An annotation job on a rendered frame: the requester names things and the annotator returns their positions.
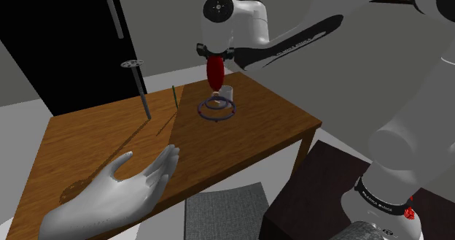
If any red oval object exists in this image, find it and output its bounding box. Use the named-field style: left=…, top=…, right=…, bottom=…
left=206, top=54, right=226, bottom=92

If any white cup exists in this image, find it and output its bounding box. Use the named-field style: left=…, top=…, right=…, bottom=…
left=217, top=85, right=234, bottom=104

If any grey potato masher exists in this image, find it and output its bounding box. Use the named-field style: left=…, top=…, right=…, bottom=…
left=120, top=58, right=152, bottom=120

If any brown wooden table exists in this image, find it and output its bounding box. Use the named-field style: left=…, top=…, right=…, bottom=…
left=6, top=71, right=323, bottom=240

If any grey fabric chair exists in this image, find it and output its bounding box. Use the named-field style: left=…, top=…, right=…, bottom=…
left=184, top=182, right=270, bottom=240

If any white hand figure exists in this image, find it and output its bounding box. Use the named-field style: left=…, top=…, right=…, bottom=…
left=38, top=144, right=181, bottom=240

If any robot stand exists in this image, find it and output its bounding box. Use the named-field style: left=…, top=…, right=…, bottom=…
left=258, top=139, right=455, bottom=240

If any purple wire ring stand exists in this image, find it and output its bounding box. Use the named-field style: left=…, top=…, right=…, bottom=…
left=197, top=96, right=237, bottom=123

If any black door with grey handle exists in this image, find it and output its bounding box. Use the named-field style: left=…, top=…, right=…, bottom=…
left=0, top=0, right=148, bottom=117

